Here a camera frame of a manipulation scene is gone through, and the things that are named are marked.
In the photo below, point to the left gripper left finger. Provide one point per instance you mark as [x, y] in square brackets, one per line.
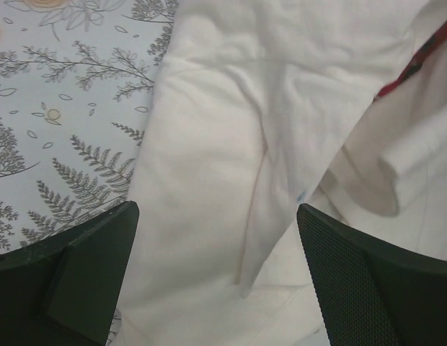
[64, 289]

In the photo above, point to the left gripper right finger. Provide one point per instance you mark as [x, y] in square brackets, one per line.
[371, 292]

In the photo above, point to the white Coca-Cola t-shirt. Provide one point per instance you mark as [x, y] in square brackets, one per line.
[260, 106]

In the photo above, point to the floral patterned table mat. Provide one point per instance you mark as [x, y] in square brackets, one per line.
[76, 79]

